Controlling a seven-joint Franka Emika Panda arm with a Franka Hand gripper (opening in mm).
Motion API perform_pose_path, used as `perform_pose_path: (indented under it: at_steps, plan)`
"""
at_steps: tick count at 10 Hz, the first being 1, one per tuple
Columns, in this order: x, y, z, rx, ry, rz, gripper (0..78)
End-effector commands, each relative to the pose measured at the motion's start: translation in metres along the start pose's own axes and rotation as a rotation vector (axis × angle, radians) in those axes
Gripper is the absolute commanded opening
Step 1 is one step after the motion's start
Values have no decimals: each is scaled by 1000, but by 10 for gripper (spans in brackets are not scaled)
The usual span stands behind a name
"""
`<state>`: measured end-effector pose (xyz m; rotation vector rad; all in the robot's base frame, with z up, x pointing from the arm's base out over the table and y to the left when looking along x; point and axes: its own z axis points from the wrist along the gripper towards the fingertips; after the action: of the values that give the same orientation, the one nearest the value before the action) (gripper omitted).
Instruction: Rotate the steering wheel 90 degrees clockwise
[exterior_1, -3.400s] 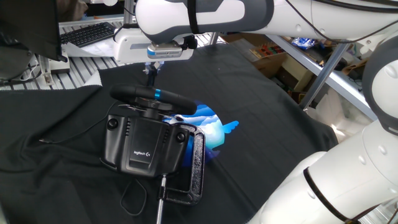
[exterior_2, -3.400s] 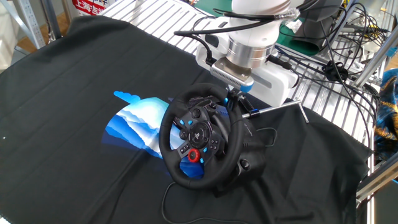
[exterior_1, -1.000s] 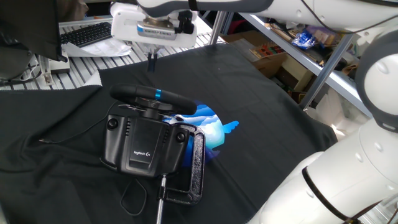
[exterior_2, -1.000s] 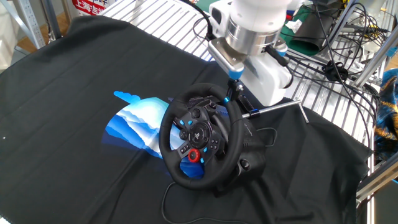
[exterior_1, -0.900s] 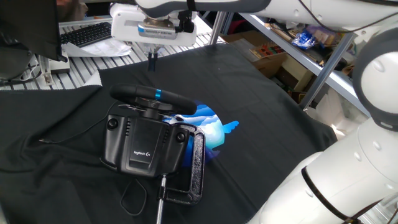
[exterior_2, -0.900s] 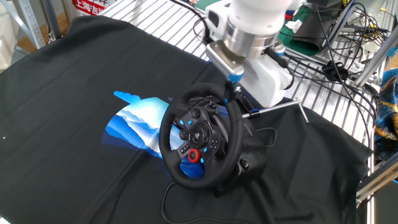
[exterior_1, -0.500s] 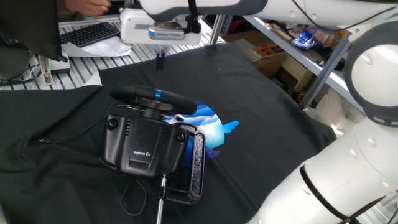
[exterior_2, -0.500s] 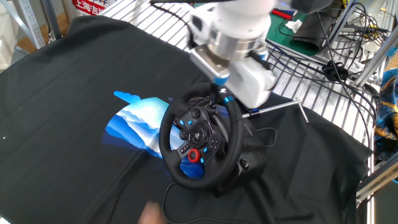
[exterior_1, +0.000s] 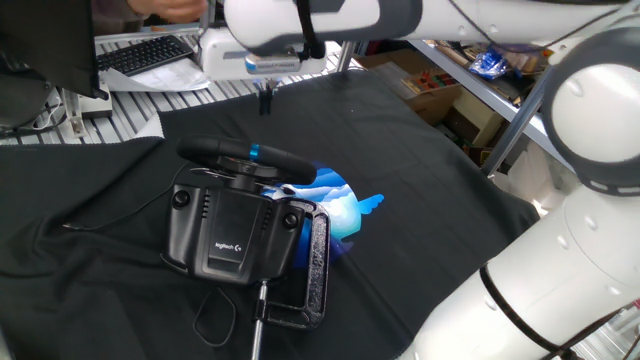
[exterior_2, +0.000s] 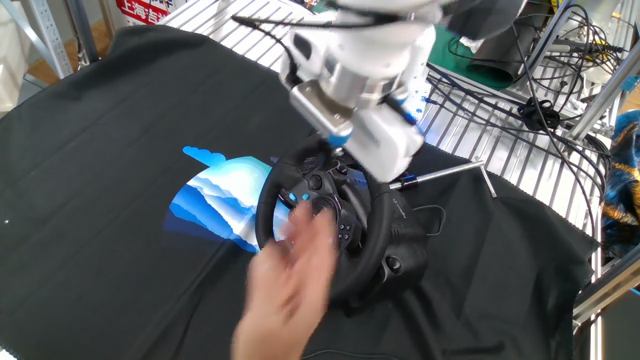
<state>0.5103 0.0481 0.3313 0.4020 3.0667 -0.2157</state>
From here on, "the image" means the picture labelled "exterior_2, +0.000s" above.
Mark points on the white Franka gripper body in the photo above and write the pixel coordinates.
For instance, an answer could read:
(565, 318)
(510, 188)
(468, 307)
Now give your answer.
(385, 145)

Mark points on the black racing steering wheel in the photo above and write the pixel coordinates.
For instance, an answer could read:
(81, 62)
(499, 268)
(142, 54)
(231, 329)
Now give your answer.
(380, 240)

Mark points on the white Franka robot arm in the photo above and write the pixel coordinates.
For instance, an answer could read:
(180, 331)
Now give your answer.
(380, 45)

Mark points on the person forearm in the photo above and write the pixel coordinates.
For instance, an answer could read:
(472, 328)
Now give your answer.
(265, 347)

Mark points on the black Logitech wheel base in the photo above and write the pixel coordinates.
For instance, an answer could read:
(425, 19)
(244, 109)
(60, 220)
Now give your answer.
(407, 240)

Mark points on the person hand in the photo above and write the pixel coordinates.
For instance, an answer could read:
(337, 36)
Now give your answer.
(290, 280)

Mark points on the black metal C-clamp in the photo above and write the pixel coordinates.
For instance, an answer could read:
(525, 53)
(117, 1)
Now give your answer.
(440, 173)

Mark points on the green mat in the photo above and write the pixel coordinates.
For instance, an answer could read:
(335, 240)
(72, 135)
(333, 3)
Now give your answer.
(445, 65)

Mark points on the crumpled white paper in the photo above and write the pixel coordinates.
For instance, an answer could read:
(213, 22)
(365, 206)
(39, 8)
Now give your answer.
(469, 44)

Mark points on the black rolled mat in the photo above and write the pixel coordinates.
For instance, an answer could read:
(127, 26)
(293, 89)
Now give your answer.
(505, 55)

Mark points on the blue and gold fabric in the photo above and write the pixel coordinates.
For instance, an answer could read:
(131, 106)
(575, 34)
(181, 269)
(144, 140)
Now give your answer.
(622, 190)

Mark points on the aluminium extrusion beam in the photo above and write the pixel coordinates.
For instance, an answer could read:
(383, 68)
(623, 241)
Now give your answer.
(607, 290)

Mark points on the red and white sign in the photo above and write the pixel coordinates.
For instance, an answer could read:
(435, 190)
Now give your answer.
(142, 10)

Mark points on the black cloth with blue print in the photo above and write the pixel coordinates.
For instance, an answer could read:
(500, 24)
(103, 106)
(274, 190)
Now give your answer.
(100, 200)

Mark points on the dark metal pole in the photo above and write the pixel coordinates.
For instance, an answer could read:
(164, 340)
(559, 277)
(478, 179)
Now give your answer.
(85, 30)

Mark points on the silver depth camera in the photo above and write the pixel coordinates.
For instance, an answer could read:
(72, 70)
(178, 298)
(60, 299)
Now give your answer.
(320, 110)

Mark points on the grey metal post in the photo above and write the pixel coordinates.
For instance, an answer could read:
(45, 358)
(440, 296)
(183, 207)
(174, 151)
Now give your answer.
(550, 35)

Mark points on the perforated steel post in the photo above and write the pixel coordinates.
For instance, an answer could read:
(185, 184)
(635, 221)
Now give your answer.
(47, 35)

